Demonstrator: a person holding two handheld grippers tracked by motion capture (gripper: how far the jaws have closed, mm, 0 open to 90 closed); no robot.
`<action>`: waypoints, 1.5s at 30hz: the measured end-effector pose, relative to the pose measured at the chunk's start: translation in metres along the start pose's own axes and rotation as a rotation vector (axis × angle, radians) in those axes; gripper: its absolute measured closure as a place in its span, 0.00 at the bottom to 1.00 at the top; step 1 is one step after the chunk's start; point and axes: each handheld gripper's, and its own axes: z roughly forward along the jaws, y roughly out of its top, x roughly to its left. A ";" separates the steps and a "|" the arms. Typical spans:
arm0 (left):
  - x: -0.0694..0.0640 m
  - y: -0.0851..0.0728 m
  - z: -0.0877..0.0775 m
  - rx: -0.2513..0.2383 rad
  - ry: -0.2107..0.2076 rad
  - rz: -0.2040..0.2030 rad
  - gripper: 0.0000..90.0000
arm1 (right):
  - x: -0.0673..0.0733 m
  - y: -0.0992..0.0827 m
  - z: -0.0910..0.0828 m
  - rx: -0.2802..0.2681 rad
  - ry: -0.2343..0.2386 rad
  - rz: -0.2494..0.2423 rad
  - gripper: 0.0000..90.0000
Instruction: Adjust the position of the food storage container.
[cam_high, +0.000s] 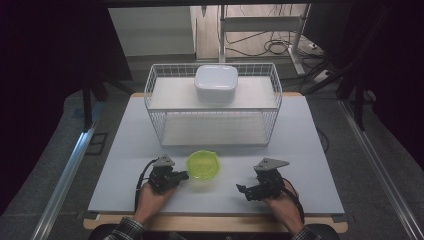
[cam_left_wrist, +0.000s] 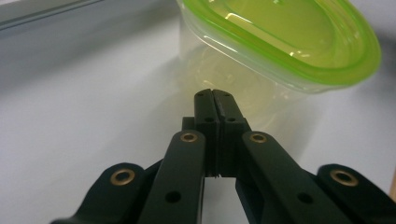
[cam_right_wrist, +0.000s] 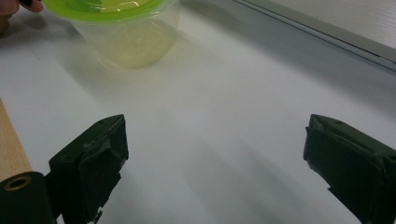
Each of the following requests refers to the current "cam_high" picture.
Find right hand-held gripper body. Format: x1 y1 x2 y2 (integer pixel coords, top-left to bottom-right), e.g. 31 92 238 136
253 157 290 201

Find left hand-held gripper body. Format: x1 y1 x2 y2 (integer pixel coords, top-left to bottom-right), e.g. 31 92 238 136
146 154 176 195

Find green plastic bowl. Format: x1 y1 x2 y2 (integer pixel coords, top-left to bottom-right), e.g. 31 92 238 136
185 149 222 182

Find white wire shelf rack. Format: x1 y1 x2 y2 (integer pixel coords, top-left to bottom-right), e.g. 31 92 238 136
143 62 284 148

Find white lidded container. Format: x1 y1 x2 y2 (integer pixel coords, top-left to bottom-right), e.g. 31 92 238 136
194 64 239 104

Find person's left hand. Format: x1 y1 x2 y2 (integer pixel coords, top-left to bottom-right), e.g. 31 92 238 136
134 181 178 224

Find person's right hand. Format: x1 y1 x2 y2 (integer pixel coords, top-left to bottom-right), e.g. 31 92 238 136
263 179 305 232

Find black metal stand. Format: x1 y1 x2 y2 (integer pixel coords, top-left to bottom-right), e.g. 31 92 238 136
301 4 396 132
80 69 135 133

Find white power strip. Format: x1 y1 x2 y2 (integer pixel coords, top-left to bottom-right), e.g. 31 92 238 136
312 69 335 85

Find dark curtain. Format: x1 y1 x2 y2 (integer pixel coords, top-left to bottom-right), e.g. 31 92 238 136
333 0 424 171
0 0 133 214

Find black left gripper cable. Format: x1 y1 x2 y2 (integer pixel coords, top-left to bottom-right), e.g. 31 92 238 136
134 158 158 212

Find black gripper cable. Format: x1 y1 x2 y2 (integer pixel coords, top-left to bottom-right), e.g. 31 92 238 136
282 181 306 225
134 158 158 212

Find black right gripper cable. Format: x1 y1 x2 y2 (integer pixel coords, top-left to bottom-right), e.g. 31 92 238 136
282 181 306 225

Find aluminium rail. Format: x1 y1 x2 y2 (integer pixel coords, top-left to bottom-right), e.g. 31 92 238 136
337 99 424 240
30 102 103 240

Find black floor cables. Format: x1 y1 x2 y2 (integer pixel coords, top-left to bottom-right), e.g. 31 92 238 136
224 30 326 58

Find white desk frame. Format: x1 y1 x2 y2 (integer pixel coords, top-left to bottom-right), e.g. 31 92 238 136
218 3 313 76

